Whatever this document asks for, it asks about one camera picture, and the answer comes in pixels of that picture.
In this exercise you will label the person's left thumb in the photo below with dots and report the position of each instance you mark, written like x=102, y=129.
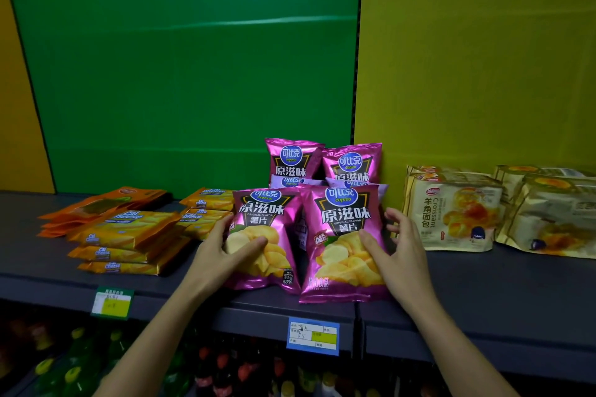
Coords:
x=249, y=250

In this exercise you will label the orange snack packet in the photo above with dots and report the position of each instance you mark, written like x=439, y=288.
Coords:
x=58, y=228
x=107, y=201

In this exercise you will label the row of red capped bottles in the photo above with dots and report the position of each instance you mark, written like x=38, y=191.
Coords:
x=228, y=371

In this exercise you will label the person's right thumb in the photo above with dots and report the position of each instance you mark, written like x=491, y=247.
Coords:
x=374, y=245

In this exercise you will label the person's right middle finger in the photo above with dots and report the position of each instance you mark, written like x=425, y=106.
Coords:
x=393, y=228

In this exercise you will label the blue price tag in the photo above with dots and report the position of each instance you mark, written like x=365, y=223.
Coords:
x=313, y=336

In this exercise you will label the person's left hand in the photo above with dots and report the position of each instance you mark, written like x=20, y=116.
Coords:
x=209, y=266

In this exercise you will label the pink potato chip bag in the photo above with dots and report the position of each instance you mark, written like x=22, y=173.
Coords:
x=274, y=220
x=342, y=220

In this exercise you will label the row of green bottles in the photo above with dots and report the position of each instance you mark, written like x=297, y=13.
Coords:
x=74, y=364

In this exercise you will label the person's left forearm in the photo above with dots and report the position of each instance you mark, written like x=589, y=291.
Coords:
x=153, y=345

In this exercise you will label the person's right hand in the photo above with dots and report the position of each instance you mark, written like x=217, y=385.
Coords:
x=407, y=266

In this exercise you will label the green price tag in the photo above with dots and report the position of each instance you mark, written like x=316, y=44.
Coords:
x=112, y=302

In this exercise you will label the cream croissant bread bag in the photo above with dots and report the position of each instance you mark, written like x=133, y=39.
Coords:
x=554, y=220
x=454, y=215
x=535, y=172
x=442, y=169

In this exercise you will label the stack of yellow cracker packets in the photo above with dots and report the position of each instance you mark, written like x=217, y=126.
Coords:
x=125, y=229

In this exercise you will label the black shelf upright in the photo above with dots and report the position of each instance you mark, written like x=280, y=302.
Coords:
x=357, y=331

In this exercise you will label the person's right forearm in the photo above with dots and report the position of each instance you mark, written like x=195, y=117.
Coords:
x=458, y=355

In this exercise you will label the dark grey shelf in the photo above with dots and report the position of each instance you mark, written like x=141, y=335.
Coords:
x=489, y=289

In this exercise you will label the pile of pink chip packets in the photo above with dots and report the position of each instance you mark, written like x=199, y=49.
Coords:
x=293, y=159

